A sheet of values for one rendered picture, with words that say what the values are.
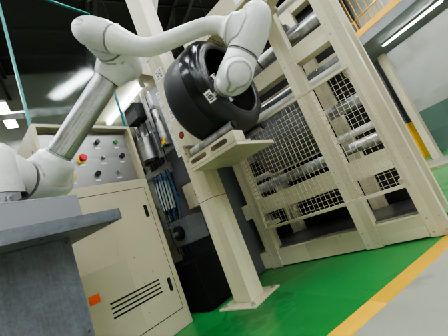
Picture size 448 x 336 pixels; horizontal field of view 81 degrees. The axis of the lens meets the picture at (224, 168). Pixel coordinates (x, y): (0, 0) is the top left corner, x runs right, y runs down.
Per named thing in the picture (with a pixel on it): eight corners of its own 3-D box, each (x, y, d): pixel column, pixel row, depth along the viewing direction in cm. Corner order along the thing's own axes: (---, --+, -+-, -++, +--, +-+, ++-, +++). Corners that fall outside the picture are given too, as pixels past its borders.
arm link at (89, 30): (112, 11, 90) (133, 37, 103) (72, -1, 94) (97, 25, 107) (95, 45, 89) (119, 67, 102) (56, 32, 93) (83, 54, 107)
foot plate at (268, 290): (219, 312, 151) (218, 308, 151) (246, 291, 171) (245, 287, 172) (255, 309, 134) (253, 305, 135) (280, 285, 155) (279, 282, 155)
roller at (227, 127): (191, 148, 156) (196, 154, 157) (187, 151, 153) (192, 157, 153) (234, 118, 135) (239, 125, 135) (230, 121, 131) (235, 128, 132)
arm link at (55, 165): (-4, 186, 103) (44, 190, 125) (23, 209, 99) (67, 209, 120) (101, 22, 106) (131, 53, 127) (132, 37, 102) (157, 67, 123)
